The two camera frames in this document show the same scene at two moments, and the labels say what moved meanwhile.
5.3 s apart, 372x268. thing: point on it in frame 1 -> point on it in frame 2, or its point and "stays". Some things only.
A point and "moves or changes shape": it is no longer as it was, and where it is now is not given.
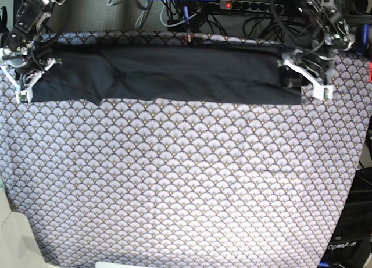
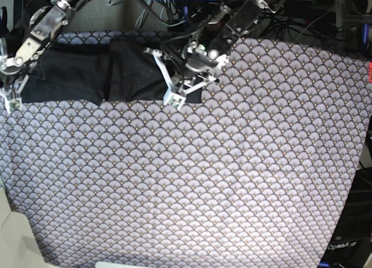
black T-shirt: (216, 72) moves or changes shape
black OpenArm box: (351, 245) stays
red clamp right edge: (370, 72) stays
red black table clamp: (188, 38) stays
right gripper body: (320, 90) -> (176, 95)
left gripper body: (24, 93) -> (14, 103)
